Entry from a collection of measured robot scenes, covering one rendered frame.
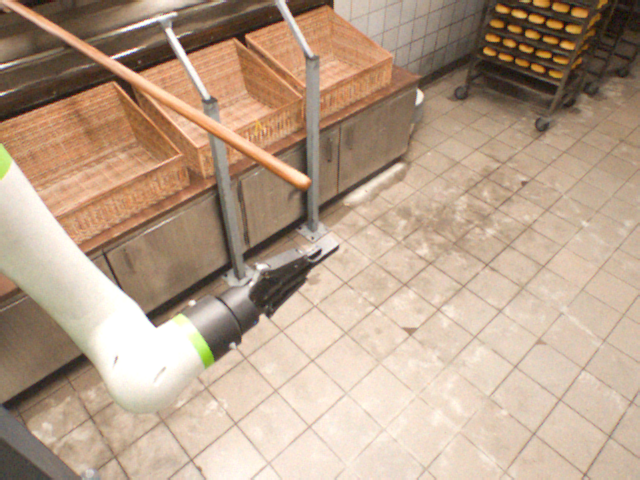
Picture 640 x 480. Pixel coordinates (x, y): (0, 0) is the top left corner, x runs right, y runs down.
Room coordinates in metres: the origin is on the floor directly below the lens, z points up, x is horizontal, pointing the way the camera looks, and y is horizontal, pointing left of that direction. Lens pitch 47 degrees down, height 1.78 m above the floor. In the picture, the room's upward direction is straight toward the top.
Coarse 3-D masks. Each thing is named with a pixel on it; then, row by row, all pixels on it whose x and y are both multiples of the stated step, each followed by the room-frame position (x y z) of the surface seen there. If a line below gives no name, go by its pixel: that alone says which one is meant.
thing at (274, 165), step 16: (0, 0) 1.71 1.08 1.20; (32, 16) 1.54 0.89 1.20; (64, 32) 1.41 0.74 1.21; (80, 48) 1.32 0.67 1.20; (112, 64) 1.21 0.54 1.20; (128, 80) 1.14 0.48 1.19; (144, 80) 1.12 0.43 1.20; (160, 96) 1.05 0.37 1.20; (176, 112) 1.00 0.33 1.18; (192, 112) 0.97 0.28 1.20; (208, 128) 0.91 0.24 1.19; (224, 128) 0.90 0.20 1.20; (240, 144) 0.84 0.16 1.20; (256, 160) 0.80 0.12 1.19; (272, 160) 0.78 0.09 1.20; (288, 176) 0.74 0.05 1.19; (304, 176) 0.73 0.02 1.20
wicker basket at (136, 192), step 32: (96, 96) 1.73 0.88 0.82; (0, 128) 1.47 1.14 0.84; (32, 128) 1.53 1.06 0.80; (64, 128) 1.60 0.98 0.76; (96, 128) 1.67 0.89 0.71; (128, 128) 1.74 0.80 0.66; (32, 160) 1.48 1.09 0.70; (64, 160) 1.54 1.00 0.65; (96, 160) 1.61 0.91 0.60; (128, 160) 1.62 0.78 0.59; (160, 160) 1.61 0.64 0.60; (64, 192) 1.41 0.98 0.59; (96, 192) 1.41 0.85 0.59; (128, 192) 1.30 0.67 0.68; (160, 192) 1.38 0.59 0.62; (64, 224) 1.13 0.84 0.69; (96, 224) 1.20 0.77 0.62
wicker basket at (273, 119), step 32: (192, 64) 2.03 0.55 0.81; (224, 64) 2.13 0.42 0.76; (256, 64) 2.09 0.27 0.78; (192, 96) 1.97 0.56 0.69; (224, 96) 2.07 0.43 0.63; (256, 96) 2.11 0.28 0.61; (288, 96) 1.94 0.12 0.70; (160, 128) 1.71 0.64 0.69; (192, 128) 1.86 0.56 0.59; (288, 128) 1.86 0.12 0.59; (192, 160) 1.55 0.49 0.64
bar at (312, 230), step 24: (216, 0) 1.77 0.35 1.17; (144, 24) 1.57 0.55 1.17; (168, 24) 1.62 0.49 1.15; (288, 24) 1.88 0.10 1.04; (48, 48) 1.38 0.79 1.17; (72, 48) 1.40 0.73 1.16; (0, 72) 1.26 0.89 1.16; (192, 72) 1.52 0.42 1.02; (312, 72) 1.77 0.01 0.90; (312, 96) 1.77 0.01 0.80; (216, 120) 1.45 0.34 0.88; (312, 120) 1.77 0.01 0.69; (216, 144) 1.44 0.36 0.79; (312, 144) 1.77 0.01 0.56; (216, 168) 1.45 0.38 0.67; (312, 168) 1.77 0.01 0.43; (312, 192) 1.77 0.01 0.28; (312, 216) 1.77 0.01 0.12; (312, 240) 1.71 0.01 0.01; (240, 264) 1.45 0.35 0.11
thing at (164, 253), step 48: (384, 96) 2.17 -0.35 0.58; (288, 144) 1.74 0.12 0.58; (336, 144) 1.95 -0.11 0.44; (384, 144) 2.21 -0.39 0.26; (192, 192) 1.42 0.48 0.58; (240, 192) 1.56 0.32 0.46; (288, 192) 1.74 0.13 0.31; (336, 192) 1.96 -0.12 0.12; (96, 240) 1.16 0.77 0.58; (144, 240) 1.25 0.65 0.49; (192, 240) 1.38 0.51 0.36; (240, 240) 1.53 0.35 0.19; (0, 288) 0.94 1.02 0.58; (144, 288) 1.20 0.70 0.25; (192, 288) 1.38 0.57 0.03; (0, 336) 0.86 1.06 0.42; (48, 336) 0.94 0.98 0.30; (0, 384) 0.80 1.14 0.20
